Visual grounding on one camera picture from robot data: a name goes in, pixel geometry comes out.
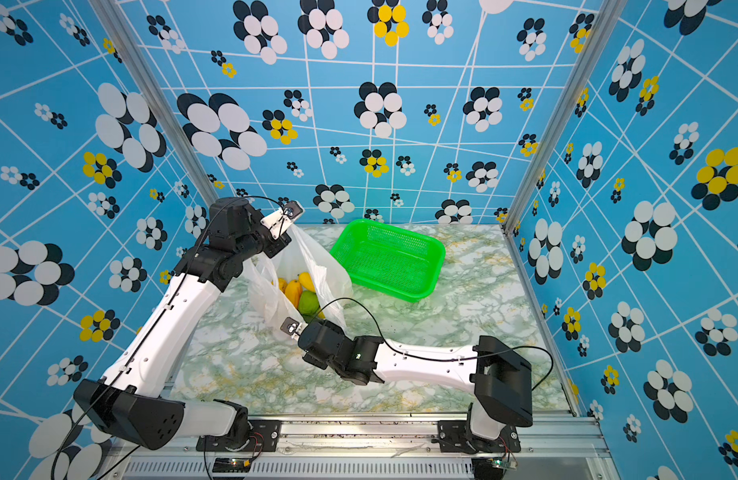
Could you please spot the green round fruit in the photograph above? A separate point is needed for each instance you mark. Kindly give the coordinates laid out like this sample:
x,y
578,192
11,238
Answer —
x,y
308,305

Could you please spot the left aluminium corner post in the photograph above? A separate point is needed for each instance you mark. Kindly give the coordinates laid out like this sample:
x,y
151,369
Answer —
x,y
114,23

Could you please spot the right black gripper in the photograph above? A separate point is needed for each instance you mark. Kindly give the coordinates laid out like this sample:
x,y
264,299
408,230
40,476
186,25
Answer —
x,y
331,327

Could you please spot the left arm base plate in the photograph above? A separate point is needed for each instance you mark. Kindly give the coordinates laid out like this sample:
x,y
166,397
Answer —
x,y
259,436

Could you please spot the aluminium front rail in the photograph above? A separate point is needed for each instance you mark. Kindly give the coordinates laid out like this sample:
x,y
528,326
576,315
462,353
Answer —
x,y
369,446

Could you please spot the white plastic bag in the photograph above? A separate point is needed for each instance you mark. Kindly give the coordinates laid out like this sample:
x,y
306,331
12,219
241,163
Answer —
x,y
303,255

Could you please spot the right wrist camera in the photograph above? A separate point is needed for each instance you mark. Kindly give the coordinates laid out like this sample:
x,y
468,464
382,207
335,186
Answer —
x,y
292,327

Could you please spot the green plastic basket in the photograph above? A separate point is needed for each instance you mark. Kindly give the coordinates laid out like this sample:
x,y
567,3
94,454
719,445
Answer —
x,y
391,260

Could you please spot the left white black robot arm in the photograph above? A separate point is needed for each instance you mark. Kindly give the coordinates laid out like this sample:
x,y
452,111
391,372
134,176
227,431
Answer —
x,y
127,401

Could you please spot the right aluminium corner post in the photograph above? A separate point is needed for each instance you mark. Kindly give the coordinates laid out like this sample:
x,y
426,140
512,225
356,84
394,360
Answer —
x,y
606,21

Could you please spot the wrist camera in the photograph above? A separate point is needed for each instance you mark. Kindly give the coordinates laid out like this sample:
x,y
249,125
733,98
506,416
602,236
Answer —
x,y
292,327
279,221

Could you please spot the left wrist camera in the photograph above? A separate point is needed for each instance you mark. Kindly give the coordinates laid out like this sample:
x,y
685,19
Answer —
x,y
279,221

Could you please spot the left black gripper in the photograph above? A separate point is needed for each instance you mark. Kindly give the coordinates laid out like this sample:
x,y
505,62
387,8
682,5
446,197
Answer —
x,y
278,245

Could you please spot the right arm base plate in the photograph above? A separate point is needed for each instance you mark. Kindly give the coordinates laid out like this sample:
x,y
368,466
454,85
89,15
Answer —
x,y
454,436

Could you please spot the aluminium corner post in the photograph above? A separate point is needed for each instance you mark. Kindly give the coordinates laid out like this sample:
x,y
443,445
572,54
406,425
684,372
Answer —
x,y
114,23
606,21

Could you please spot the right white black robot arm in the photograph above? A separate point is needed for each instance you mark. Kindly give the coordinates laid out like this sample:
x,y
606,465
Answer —
x,y
497,376

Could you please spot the yellow mango fruit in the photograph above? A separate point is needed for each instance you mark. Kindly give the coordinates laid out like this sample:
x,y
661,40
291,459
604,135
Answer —
x,y
292,289

